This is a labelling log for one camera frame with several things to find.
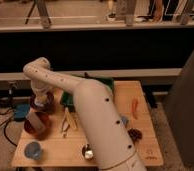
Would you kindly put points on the blue sponge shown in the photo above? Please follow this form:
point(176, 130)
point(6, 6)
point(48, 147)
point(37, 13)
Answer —
point(125, 120)

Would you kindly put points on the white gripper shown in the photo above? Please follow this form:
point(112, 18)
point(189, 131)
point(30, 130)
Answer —
point(40, 89)

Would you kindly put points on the orange carrot toy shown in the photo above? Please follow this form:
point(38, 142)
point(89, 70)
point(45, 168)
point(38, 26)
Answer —
point(134, 108)

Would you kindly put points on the red-brown bowl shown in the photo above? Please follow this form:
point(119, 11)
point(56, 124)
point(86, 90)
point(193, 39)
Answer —
point(31, 126)

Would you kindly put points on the blue cup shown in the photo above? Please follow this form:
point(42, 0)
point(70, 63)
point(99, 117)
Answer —
point(33, 150)

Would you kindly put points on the dark brown grape bunch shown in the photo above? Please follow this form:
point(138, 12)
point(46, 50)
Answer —
point(135, 134)

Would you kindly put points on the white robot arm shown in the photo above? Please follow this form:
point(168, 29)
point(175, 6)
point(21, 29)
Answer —
point(109, 140)

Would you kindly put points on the metal cup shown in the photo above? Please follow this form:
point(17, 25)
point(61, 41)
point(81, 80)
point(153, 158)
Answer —
point(87, 152)

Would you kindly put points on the purple bowl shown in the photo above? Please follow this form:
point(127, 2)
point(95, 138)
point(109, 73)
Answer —
point(46, 106)

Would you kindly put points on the white towel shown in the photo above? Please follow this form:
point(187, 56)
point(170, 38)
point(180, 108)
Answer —
point(40, 101)

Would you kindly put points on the wooden block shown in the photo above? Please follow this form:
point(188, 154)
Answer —
point(36, 122)

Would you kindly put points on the wooden tongs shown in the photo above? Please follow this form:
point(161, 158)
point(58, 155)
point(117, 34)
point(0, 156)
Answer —
point(68, 121)

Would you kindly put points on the blue power box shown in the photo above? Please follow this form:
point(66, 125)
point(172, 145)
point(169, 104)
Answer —
point(21, 112)

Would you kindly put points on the green tray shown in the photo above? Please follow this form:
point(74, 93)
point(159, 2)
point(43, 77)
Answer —
point(67, 99)

